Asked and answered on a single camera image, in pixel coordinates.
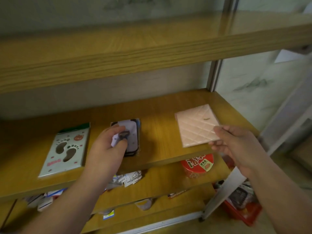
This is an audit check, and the person's left hand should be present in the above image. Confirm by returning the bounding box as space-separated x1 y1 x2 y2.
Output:
84 125 129 181

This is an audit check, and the person's right hand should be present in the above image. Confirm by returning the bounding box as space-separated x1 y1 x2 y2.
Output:
208 125 269 179

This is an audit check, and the mint footprint card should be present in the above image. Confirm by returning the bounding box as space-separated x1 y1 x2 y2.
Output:
38 123 91 179

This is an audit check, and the purple cartoon girl card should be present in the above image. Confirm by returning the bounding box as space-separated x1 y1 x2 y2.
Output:
111 118 141 157

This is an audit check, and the pink quilted wallet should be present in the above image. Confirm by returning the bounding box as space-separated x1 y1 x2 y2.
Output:
174 104 220 148

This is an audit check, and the wooden shelf board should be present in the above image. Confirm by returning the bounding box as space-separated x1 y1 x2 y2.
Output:
0 153 232 232
0 89 260 202
80 184 220 234
0 11 312 94

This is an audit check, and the person's left forearm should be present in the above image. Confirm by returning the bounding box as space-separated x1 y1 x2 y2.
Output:
23 168 117 234

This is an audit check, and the person's right forearm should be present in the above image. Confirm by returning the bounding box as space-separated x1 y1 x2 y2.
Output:
243 156 312 234

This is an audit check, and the pile of white paper tags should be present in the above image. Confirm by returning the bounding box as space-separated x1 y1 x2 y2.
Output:
106 170 143 191

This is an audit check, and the dark snack packet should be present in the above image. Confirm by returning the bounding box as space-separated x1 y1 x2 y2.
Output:
228 185 255 205

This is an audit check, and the red round tub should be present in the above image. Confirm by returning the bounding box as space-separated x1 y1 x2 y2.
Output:
180 153 215 179

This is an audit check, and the blue yellow price label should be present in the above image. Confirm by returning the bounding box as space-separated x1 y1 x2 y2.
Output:
102 209 115 221

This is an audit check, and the white round cup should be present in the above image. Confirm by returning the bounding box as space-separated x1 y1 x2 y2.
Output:
134 198 154 212

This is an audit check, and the red plastic basket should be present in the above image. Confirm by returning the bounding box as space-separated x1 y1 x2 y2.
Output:
214 179 264 228

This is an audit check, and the flat striped packet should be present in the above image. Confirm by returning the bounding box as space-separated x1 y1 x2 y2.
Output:
167 189 190 199

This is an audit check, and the metal shelf post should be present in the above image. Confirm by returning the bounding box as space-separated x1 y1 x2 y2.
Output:
200 104 312 222
206 0 242 92

